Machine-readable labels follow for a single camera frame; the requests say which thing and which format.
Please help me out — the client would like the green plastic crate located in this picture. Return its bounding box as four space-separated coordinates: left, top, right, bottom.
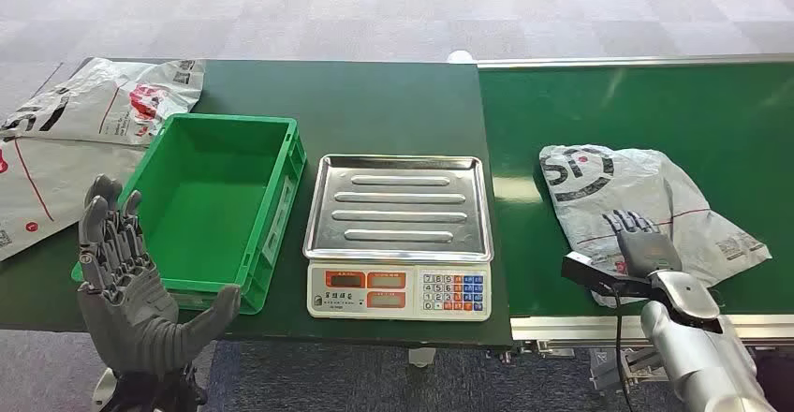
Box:
71 112 308 316

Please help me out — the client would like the white table foot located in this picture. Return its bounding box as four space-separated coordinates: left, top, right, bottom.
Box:
407 346 437 369

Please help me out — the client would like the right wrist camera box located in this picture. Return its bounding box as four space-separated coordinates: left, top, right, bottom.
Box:
561 250 653 300

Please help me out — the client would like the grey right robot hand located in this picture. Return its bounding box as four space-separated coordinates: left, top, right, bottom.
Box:
602 209 684 280

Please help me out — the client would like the white courier bag, red line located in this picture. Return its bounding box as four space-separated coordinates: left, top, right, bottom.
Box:
0 138 147 263

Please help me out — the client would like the green conveyor belt machine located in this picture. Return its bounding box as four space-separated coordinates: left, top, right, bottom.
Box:
478 53 794 398

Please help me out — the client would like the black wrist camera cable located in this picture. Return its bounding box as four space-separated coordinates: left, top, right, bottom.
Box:
612 291 635 412

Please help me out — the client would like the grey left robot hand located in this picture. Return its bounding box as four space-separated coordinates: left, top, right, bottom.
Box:
76 175 242 377

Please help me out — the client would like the white electronic scale body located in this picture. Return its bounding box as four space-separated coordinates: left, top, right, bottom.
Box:
306 259 493 323

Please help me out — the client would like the white courier bag, red logo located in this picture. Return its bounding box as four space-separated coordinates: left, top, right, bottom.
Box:
0 57 206 148

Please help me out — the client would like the white courier bag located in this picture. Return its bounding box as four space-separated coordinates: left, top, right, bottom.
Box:
0 138 147 263
0 57 206 148
537 143 772 309

